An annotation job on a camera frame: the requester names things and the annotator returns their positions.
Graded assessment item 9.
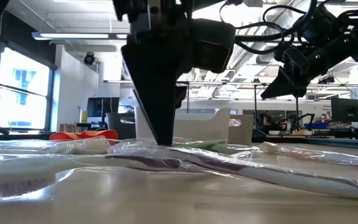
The green wrapped toothbrush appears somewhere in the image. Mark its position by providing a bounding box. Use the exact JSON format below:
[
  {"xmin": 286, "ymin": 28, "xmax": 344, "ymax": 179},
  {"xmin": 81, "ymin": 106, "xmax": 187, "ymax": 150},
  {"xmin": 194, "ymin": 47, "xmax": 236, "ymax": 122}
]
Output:
[{"xmin": 174, "ymin": 139, "xmax": 228, "ymax": 154}]

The translucent clear plastic bin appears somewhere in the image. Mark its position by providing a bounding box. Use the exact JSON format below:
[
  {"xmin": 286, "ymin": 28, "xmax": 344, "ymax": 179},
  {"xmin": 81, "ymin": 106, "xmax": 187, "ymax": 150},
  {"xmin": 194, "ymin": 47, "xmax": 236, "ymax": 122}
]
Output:
[{"xmin": 227, "ymin": 114, "xmax": 255, "ymax": 146}]

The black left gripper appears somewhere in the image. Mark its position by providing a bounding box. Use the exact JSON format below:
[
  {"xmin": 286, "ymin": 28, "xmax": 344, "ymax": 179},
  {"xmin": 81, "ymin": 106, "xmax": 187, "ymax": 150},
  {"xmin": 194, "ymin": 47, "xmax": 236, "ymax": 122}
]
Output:
[{"xmin": 113, "ymin": 0, "xmax": 195, "ymax": 146}]

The person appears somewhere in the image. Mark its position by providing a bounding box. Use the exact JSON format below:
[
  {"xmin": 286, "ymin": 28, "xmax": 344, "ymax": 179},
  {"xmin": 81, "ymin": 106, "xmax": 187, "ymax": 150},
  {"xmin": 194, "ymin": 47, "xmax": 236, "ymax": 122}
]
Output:
[{"xmin": 259, "ymin": 111, "xmax": 288, "ymax": 134}]

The black workstation frame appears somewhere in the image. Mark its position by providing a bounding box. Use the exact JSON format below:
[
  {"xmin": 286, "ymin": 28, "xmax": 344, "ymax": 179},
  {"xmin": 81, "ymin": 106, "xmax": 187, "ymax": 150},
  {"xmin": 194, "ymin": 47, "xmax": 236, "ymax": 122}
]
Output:
[
  {"xmin": 254, "ymin": 82, "xmax": 300, "ymax": 122},
  {"xmin": 177, "ymin": 80, "xmax": 191, "ymax": 113}
]

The orange cloth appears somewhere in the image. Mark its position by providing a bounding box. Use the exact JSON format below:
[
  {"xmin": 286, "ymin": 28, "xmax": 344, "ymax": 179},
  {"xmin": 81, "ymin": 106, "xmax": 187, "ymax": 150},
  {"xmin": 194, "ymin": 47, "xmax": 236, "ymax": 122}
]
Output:
[{"xmin": 50, "ymin": 129, "xmax": 119, "ymax": 141}]

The purple toothbrush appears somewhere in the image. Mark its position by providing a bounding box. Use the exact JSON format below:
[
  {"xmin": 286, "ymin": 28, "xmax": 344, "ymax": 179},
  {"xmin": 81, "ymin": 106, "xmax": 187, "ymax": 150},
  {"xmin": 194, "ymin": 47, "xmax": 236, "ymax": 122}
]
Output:
[
  {"xmin": 0, "ymin": 154, "xmax": 186, "ymax": 203},
  {"xmin": 109, "ymin": 141, "xmax": 358, "ymax": 202}
]

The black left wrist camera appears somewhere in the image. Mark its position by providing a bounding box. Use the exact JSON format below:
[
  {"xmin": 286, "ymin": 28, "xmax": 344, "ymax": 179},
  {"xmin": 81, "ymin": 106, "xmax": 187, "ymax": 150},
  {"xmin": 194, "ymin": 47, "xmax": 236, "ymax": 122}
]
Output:
[{"xmin": 191, "ymin": 17, "xmax": 236, "ymax": 75}]

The white plastic bin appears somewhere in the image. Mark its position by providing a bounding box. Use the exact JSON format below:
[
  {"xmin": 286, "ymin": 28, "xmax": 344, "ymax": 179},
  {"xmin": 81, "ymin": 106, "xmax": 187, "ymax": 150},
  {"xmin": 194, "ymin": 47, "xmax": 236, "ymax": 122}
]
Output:
[{"xmin": 134, "ymin": 106, "xmax": 231, "ymax": 146}]

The orange toothbrush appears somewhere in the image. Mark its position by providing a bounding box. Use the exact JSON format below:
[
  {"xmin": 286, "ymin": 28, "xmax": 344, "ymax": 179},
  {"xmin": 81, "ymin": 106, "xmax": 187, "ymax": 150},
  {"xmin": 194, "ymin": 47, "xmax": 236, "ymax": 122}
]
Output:
[
  {"xmin": 259, "ymin": 141, "xmax": 358, "ymax": 170},
  {"xmin": 0, "ymin": 136, "xmax": 113, "ymax": 156}
]

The black right camera cable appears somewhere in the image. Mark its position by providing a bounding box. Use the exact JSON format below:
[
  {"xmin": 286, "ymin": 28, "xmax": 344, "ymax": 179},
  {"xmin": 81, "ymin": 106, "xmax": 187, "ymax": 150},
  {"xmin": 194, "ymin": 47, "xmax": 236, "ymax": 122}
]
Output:
[{"xmin": 261, "ymin": 0, "xmax": 318, "ymax": 38}]

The black camera cable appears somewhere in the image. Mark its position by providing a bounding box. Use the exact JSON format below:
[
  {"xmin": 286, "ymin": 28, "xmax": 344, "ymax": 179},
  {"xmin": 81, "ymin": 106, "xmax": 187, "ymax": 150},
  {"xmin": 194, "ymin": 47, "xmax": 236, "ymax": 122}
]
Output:
[
  {"xmin": 261, "ymin": 0, "xmax": 318, "ymax": 38},
  {"xmin": 219, "ymin": 0, "xmax": 287, "ymax": 55}
]

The blue background crate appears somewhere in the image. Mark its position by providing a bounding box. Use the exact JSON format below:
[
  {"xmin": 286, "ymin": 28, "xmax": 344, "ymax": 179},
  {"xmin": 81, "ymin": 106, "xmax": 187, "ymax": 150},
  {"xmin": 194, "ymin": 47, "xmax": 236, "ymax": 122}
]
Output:
[{"xmin": 305, "ymin": 121, "xmax": 331, "ymax": 130}]

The black left camera cable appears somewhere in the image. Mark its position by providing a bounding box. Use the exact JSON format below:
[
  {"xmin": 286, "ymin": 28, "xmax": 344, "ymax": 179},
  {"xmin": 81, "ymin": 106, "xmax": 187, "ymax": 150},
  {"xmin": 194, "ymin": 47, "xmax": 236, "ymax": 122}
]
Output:
[{"xmin": 219, "ymin": 0, "xmax": 287, "ymax": 55}]

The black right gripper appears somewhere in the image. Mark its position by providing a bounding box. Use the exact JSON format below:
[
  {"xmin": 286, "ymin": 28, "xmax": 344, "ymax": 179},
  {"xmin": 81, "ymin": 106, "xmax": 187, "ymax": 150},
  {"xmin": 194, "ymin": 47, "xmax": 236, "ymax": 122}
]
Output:
[{"xmin": 260, "ymin": 30, "xmax": 358, "ymax": 100}]

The slate grey plastic bin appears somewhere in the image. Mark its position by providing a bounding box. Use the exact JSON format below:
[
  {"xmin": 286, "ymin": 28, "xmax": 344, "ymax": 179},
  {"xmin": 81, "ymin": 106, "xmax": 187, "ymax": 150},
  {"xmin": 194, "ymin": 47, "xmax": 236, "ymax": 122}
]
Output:
[{"xmin": 106, "ymin": 112, "xmax": 136, "ymax": 140}]

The black ceiling-mounted camera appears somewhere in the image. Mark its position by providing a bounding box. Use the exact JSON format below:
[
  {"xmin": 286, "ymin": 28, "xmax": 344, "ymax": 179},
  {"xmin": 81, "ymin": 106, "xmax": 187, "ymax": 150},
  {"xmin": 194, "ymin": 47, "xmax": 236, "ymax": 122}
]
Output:
[{"xmin": 83, "ymin": 52, "xmax": 96, "ymax": 65}]

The black overhead light beam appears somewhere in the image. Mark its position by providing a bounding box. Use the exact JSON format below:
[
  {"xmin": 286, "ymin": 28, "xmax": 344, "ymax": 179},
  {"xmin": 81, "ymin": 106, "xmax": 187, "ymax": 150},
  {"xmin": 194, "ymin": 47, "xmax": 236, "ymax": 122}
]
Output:
[{"xmin": 31, "ymin": 30, "xmax": 130, "ymax": 41}]

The black computer monitor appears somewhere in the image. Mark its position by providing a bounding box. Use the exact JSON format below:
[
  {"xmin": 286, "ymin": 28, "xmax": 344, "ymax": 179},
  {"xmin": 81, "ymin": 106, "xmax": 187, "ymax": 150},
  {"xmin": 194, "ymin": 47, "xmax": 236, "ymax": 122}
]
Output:
[
  {"xmin": 86, "ymin": 96, "xmax": 120, "ymax": 118},
  {"xmin": 331, "ymin": 97, "xmax": 358, "ymax": 123}
]

